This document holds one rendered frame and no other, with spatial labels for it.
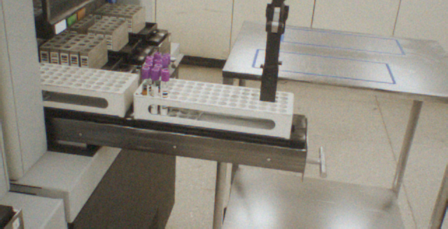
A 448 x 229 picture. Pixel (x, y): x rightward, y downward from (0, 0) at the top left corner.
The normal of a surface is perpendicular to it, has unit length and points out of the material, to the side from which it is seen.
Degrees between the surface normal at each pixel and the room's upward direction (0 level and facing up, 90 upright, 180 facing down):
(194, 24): 90
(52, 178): 0
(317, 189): 0
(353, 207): 0
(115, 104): 90
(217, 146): 90
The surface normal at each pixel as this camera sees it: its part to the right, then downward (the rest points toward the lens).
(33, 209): 0.07, -0.90
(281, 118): -0.14, 0.42
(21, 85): 0.99, 0.12
